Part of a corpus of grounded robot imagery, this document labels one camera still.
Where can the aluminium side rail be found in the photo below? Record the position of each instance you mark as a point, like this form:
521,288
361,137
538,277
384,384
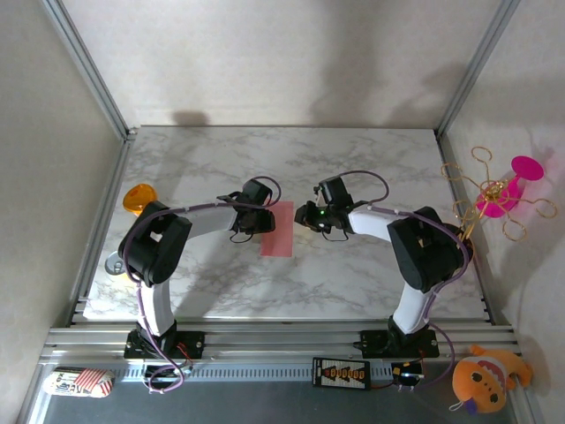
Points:
485,287
108,199

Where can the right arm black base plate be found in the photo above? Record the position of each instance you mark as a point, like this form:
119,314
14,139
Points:
373,342

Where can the pink cloth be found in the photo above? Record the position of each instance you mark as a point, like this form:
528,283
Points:
280,240

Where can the orange translucent cup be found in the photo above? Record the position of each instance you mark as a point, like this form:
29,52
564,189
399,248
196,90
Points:
137,196

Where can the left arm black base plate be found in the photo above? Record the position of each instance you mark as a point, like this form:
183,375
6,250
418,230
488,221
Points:
194,342

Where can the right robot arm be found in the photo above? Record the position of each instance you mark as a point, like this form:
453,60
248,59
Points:
424,252

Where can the black yellow power connector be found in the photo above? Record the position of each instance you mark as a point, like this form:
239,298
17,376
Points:
404,372

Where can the black round gold-rimmed disc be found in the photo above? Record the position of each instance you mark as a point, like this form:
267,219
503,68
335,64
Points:
469,247

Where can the red striped snack bag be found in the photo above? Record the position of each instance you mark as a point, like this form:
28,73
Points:
79,382

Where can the silver tin can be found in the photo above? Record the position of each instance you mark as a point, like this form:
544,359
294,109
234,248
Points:
114,265

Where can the aluminium frame post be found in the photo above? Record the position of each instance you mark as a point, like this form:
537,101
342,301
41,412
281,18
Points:
89,66
476,66

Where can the black charger board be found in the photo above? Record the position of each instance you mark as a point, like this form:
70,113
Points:
340,373

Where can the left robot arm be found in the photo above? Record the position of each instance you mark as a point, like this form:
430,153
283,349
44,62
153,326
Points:
154,247

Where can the orange plush toy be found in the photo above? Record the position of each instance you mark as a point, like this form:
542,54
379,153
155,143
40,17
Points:
481,380

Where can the pink plastic wine glass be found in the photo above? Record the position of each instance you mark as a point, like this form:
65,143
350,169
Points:
527,168

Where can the aluminium front rails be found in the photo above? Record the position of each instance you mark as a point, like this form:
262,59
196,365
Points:
282,340

